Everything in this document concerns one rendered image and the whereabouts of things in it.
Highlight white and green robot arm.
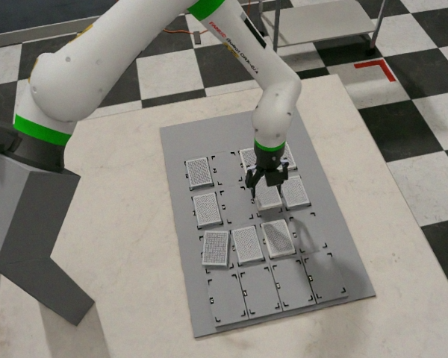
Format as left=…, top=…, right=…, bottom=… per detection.
left=0, top=0, right=302, bottom=172

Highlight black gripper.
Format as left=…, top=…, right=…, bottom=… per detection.
left=245, top=156, right=289, bottom=198

